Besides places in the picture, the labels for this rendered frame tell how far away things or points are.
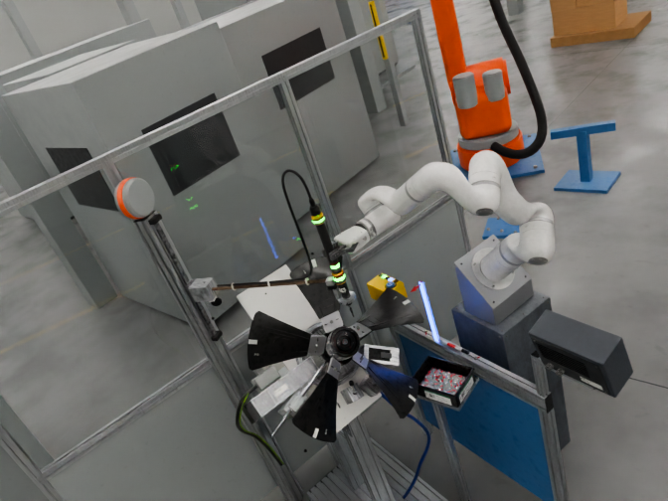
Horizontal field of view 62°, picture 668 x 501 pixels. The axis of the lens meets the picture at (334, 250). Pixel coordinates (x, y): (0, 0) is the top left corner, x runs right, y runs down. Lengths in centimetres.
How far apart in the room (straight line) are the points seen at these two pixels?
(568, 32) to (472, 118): 438
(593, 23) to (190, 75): 664
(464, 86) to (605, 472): 363
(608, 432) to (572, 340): 141
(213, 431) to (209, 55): 297
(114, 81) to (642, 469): 391
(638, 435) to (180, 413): 223
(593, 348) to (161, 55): 362
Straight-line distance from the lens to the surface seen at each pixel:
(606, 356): 182
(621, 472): 310
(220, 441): 298
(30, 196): 231
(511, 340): 244
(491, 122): 569
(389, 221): 206
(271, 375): 221
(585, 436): 322
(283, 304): 236
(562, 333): 189
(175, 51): 457
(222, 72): 478
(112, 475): 285
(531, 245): 206
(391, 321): 219
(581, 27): 971
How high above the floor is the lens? 249
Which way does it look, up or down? 28 degrees down
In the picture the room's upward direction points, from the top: 20 degrees counter-clockwise
